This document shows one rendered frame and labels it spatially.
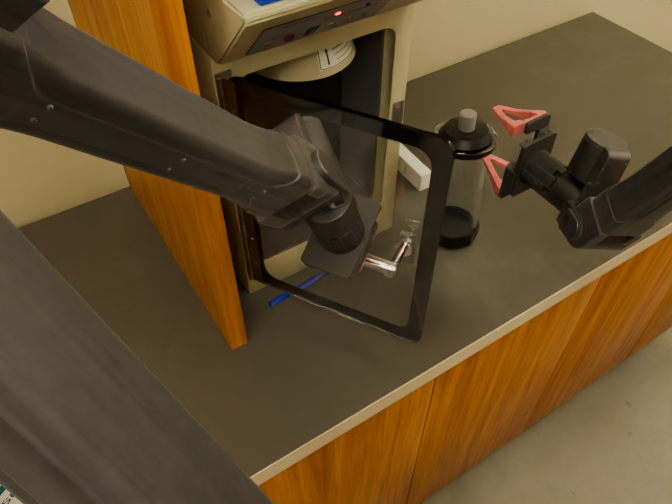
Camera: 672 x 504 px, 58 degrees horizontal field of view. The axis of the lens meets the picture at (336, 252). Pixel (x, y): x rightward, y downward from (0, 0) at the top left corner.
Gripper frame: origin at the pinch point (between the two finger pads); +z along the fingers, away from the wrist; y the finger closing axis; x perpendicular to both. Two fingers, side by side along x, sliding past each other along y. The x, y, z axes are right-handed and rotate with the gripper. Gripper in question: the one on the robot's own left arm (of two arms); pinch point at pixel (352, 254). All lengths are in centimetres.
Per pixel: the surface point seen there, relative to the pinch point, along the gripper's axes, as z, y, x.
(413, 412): 44.9, 14.2, 11.7
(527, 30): 77, -99, 1
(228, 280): 6.1, 8.6, -17.4
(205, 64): -14.2, -13.4, -23.9
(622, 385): 144, -24, 65
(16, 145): 13, -1, -71
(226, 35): -23.2, -12.8, -16.8
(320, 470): 37.1, 30.3, 0.7
